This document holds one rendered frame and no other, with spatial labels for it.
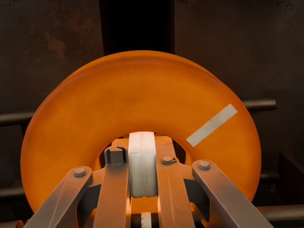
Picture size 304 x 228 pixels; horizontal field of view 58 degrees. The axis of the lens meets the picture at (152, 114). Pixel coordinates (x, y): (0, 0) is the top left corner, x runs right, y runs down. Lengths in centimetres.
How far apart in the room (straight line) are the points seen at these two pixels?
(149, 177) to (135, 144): 2
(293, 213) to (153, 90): 12
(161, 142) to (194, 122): 3
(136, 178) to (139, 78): 6
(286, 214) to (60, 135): 15
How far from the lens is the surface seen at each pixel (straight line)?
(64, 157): 18
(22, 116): 25
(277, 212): 20
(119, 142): 18
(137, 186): 16
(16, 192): 26
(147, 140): 16
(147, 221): 18
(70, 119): 16
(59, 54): 25
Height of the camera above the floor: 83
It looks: 18 degrees down
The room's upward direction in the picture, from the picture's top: 2 degrees counter-clockwise
